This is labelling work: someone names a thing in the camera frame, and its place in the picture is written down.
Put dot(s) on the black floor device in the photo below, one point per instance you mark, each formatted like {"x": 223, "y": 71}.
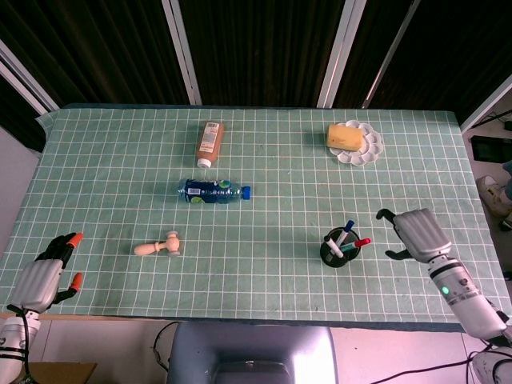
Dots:
{"x": 485, "y": 148}

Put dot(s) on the grey robot torso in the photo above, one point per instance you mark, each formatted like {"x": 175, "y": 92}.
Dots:
{"x": 252, "y": 348}

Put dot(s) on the blue marker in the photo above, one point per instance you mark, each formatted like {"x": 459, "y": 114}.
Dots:
{"x": 347, "y": 230}

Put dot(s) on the cardboard box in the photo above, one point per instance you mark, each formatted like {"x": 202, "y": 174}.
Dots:
{"x": 60, "y": 373}

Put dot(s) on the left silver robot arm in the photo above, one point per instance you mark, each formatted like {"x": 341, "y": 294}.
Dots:
{"x": 14, "y": 332}

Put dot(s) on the dark pleated curtain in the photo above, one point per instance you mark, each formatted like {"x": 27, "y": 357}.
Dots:
{"x": 256, "y": 44}

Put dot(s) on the white flower-shaped palette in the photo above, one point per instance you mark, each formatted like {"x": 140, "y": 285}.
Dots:
{"x": 370, "y": 150}

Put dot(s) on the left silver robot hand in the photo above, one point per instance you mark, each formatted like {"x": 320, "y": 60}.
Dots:
{"x": 36, "y": 282}

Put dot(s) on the white frame post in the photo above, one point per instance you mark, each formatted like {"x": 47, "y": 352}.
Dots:
{"x": 486, "y": 106}
{"x": 182, "y": 52}
{"x": 386, "y": 60}
{"x": 338, "y": 56}
{"x": 24, "y": 82}

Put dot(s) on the blue water bottle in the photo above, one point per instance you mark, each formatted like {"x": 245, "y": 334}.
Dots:
{"x": 212, "y": 192}

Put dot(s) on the red marker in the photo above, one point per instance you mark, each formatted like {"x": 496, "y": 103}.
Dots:
{"x": 360, "y": 244}

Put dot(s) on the brown sauce bottle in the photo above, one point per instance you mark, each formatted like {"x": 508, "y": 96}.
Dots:
{"x": 210, "y": 142}

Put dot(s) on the green checkered tablecloth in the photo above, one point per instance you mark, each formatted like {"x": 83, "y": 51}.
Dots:
{"x": 256, "y": 248}

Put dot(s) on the small wooden mallet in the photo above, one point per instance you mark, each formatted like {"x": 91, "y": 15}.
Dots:
{"x": 160, "y": 247}

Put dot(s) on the black mesh pen holder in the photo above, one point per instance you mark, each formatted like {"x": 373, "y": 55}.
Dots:
{"x": 334, "y": 260}

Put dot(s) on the black cap marker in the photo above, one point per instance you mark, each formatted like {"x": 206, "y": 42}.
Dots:
{"x": 333, "y": 246}

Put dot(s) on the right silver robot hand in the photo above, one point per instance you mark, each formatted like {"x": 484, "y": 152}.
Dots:
{"x": 422, "y": 234}

